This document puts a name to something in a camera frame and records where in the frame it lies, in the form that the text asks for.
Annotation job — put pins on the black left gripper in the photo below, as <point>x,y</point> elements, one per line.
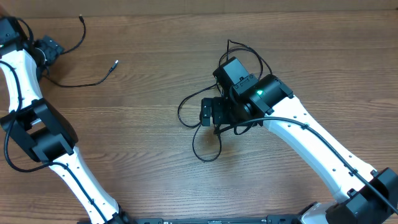
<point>50,46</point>

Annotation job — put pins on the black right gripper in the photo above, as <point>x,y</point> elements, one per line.
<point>217,106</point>

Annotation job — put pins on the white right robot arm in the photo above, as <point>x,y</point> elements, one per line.
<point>361,193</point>

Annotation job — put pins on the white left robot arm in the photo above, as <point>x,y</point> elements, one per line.
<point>37,135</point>

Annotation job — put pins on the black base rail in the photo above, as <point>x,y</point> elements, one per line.
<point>217,220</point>

